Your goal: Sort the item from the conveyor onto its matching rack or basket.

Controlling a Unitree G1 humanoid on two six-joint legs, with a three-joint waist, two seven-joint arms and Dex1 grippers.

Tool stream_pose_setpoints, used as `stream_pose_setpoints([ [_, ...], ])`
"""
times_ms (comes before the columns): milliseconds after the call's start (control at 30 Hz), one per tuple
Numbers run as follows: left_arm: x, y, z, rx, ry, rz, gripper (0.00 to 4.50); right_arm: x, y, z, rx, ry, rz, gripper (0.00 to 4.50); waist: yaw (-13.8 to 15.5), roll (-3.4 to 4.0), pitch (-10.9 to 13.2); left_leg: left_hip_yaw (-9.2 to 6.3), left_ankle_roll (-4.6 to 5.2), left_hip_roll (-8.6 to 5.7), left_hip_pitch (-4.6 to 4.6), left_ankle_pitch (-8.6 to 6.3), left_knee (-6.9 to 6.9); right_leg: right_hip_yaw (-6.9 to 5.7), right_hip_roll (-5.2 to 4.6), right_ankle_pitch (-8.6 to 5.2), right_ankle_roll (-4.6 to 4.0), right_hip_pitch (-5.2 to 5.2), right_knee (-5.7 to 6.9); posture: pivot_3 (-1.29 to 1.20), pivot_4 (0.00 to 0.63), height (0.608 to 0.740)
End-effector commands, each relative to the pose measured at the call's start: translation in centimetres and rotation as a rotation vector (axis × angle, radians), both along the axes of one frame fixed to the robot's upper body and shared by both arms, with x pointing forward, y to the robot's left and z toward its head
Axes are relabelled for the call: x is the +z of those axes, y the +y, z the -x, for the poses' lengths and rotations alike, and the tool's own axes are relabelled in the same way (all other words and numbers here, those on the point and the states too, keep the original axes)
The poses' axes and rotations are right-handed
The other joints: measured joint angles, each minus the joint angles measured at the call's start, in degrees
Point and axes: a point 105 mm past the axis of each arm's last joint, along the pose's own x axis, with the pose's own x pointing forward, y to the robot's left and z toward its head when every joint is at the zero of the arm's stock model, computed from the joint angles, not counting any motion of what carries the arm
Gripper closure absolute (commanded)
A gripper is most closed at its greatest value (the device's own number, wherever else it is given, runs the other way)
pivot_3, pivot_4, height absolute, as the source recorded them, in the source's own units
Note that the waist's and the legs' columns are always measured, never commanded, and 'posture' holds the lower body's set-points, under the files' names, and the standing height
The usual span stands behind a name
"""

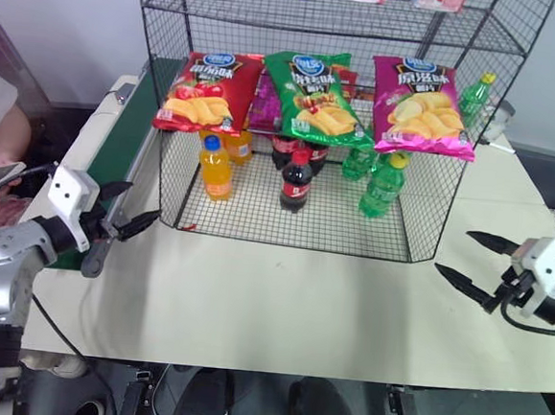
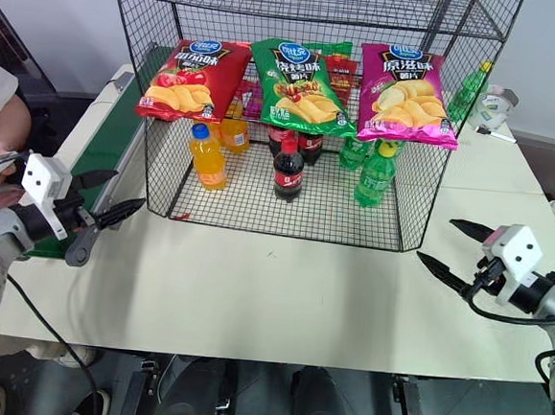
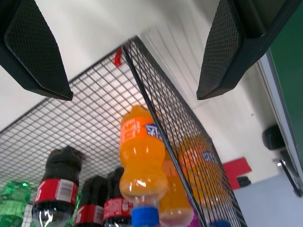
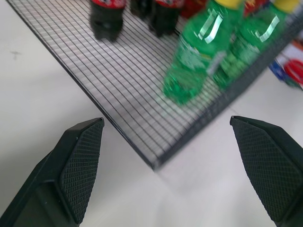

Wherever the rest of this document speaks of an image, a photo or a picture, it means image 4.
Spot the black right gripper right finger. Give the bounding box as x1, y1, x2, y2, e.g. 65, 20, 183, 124
230, 115, 303, 227

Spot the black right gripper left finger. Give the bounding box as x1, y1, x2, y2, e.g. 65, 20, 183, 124
0, 117, 105, 227

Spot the blue red white box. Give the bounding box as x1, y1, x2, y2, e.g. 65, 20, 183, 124
268, 40, 303, 90

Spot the green soda bottle yellow cap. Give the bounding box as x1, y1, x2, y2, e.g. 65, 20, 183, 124
213, 0, 295, 88
162, 0, 244, 106

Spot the dark cola bottle red label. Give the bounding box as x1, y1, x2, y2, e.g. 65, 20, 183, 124
89, 0, 126, 43
148, 0, 186, 37

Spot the red snack package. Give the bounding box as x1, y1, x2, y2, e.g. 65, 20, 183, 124
179, 0, 208, 19

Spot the black wire grid shelf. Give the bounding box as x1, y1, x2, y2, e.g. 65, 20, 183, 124
6, 0, 303, 170

